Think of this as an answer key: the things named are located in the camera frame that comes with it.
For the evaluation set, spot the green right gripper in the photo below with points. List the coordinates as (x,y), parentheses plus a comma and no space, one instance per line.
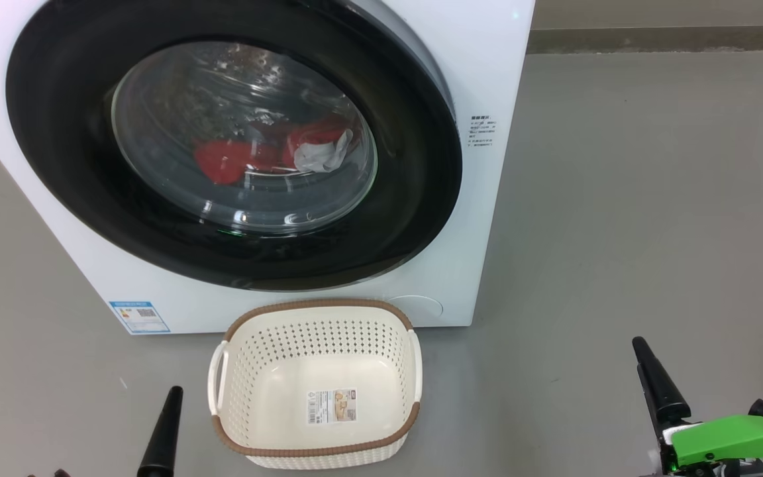
(732,440)

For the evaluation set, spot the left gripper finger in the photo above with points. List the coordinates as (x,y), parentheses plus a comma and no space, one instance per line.
(161,434)

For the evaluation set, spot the red and white garment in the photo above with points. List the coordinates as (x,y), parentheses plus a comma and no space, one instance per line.
(222,162)

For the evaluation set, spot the black round washer door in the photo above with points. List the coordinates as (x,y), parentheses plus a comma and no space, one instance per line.
(57,132)

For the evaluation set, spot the printed product label sticker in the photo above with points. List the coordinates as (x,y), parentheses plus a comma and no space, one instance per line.
(332,405)

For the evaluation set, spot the cream laundry basket brown rim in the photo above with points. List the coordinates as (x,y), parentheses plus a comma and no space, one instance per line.
(328,358)

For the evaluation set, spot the white front-load washing machine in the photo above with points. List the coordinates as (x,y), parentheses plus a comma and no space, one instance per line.
(487,232)

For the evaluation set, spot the blue energy label sticker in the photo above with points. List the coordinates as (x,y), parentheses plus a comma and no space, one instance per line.
(140,318)

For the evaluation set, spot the round white filter cover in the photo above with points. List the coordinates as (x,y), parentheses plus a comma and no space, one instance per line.
(421,308)

